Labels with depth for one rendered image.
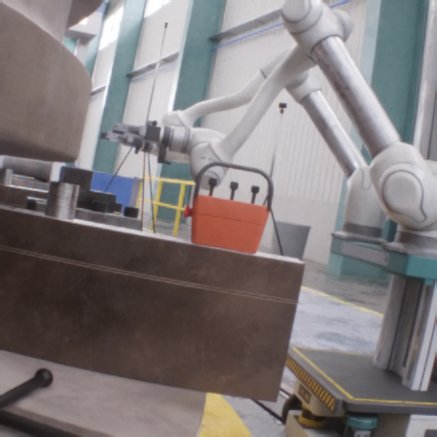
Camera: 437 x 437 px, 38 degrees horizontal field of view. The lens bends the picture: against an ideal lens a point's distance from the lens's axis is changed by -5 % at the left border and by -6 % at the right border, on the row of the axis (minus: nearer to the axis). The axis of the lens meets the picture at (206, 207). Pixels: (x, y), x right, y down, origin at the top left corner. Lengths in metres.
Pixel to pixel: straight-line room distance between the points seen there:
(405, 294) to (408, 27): 9.42
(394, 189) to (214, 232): 0.46
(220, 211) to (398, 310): 0.91
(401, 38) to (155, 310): 9.99
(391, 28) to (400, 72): 0.78
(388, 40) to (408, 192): 9.57
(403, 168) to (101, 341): 0.88
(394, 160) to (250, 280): 0.48
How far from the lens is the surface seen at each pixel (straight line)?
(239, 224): 1.65
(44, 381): 1.50
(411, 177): 1.64
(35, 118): 1.53
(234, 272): 1.65
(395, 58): 11.19
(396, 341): 2.34
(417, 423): 1.96
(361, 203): 2.30
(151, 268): 1.65
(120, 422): 1.39
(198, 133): 2.18
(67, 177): 2.72
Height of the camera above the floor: 0.80
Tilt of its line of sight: 1 degrees down
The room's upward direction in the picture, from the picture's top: 10 degrees clockwise
